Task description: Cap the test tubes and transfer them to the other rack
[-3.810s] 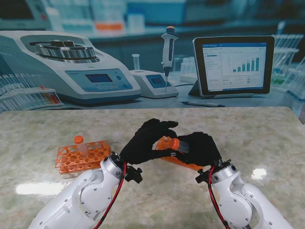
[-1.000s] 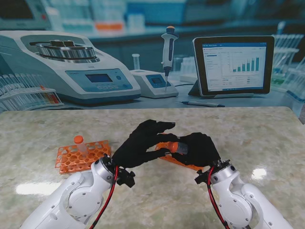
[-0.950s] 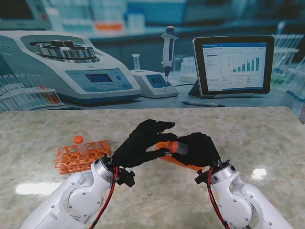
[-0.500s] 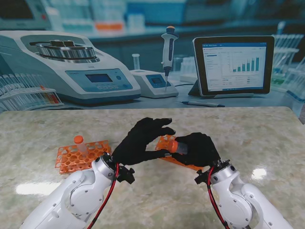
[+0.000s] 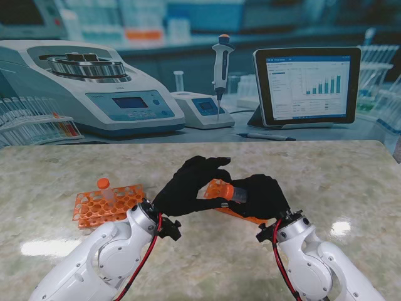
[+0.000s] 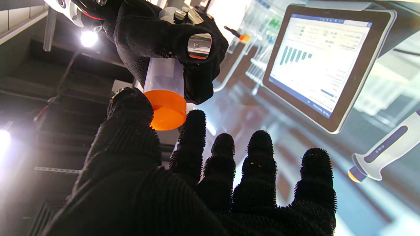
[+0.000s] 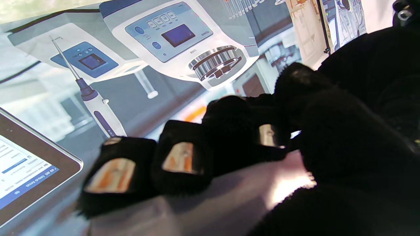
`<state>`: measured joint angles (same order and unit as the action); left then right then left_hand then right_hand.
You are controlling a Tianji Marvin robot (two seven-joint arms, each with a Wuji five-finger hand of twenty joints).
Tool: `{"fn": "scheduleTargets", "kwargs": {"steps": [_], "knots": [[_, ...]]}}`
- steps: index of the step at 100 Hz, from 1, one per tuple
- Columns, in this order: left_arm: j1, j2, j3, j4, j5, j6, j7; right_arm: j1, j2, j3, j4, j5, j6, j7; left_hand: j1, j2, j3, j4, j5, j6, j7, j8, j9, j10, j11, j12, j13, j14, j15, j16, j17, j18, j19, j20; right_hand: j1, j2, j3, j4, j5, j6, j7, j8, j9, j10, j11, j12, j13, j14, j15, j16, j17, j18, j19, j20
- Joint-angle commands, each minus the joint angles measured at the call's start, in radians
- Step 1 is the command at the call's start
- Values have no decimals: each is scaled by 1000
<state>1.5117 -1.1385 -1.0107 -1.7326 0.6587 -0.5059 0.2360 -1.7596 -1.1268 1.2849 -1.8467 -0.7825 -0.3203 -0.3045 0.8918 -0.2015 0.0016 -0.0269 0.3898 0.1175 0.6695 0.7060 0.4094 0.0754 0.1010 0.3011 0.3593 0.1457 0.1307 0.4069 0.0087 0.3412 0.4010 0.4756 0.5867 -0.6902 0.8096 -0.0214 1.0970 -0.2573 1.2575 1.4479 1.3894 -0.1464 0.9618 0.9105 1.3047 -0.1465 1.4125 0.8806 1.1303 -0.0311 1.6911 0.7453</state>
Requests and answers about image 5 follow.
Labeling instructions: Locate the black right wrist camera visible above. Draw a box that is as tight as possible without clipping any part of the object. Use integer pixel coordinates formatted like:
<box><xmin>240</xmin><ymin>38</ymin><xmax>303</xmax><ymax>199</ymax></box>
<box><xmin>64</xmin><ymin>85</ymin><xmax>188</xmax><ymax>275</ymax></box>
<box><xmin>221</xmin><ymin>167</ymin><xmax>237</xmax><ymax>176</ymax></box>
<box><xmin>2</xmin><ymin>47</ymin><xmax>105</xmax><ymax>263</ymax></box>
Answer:
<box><xmin>255</xmin><ymin>223</ymin><xmax>278</xmax><ymax>243</ymax></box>

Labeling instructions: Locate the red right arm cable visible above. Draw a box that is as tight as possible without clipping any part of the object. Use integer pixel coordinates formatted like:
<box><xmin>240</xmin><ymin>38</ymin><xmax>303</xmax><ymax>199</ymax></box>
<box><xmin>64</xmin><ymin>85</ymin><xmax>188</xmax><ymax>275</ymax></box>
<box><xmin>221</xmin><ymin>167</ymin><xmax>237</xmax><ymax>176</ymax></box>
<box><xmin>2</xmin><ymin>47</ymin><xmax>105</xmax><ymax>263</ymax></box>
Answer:
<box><xmin>272</xmin><ymin>218</ymin><xmax>303</xmax><ymax>301</ymax></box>

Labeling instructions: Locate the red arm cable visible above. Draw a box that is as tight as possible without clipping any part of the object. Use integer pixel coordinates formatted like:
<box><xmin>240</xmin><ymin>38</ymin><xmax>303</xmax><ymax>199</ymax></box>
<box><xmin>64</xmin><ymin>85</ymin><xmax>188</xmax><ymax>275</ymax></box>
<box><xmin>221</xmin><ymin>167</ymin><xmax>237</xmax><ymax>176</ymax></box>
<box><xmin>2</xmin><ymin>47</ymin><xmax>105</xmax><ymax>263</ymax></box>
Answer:
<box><xmin>272</xmin><ymin>218</ymin><xmax>303</xmax><ymax>301</ymax></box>
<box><xmin>115</xmin><ymin>213</ymin><xmax>163</xmax><ymax>301</ymax></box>

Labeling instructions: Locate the empty orange test tube rack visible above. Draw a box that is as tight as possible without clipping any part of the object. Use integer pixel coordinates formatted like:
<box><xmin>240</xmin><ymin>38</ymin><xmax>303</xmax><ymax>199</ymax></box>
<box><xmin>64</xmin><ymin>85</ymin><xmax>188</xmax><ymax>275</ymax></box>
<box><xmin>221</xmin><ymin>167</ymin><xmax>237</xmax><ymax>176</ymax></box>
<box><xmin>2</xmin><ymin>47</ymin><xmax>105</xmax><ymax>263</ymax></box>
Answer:
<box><xmin>72</xmin><ymin>184</ymin><xmax>148</xmax><ymax>230</ymax></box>

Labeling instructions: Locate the printed laboratory backdrop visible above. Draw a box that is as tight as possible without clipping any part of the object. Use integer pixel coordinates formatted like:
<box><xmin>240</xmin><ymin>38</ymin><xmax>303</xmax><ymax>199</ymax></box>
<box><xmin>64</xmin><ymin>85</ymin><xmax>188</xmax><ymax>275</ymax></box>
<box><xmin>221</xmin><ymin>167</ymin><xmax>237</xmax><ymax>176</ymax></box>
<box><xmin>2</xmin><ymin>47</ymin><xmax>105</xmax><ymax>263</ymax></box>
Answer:
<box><xmin>0</xmin><ymin>0</ymin><xmax>401</xmax><ymax>155</ymax></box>

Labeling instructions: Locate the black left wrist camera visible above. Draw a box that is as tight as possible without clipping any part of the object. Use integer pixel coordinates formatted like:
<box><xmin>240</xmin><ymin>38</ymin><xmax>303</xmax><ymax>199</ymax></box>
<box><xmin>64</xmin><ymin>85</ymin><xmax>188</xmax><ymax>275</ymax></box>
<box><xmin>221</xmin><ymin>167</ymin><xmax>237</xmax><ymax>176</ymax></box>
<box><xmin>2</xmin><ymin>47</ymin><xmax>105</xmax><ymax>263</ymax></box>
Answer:
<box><xmin>158</xmin><ymin>216</ymin><xmax>182</xmax><ymax>241</ymax></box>

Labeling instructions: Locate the red left arm cable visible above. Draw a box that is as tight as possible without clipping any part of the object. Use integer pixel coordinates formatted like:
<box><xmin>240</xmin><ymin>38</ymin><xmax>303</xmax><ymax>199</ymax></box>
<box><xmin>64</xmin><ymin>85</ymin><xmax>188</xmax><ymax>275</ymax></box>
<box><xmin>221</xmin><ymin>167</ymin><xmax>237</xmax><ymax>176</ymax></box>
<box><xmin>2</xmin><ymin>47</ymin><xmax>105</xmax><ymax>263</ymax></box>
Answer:
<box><xmin>115</xmin><ymin>213</ymin><xmax>163</xmax><ymax>301</ymax></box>

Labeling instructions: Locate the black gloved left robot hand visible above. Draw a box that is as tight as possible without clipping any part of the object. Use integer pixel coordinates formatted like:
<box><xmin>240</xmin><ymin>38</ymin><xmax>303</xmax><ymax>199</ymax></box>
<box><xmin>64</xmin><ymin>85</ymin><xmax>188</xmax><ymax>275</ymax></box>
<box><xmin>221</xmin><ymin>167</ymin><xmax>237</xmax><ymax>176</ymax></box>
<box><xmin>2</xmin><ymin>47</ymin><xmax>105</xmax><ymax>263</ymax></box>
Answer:
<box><xmin>152</xmin><ymin>156</ymin><xmax>233</xmax><ymax>218</ymax></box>

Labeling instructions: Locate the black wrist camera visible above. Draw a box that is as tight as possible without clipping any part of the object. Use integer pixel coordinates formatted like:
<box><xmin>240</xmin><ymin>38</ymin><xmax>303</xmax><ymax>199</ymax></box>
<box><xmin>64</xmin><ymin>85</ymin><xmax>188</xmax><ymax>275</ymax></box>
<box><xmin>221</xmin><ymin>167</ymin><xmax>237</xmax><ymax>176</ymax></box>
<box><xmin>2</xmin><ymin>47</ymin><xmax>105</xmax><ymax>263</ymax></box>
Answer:
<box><xmin>255</xmin><ymin>223</ymin><xmax>278</xmax><ymax>243</ymax></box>
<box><xmin>158</xmin><ymin>216</ymin><xmax>182</xmax><ymax>241</ymax></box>

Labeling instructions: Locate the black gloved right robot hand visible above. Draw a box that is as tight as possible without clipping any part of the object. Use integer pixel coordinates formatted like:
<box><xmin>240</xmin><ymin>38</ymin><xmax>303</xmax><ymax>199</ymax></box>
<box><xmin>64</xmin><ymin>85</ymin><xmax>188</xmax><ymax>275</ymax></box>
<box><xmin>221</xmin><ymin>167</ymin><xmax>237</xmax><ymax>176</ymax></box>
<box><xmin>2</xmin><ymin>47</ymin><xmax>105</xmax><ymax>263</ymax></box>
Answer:
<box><xmin>227</xmin><ymin>174</ymin><xmax>291</xmax><ymax>220</ymax></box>

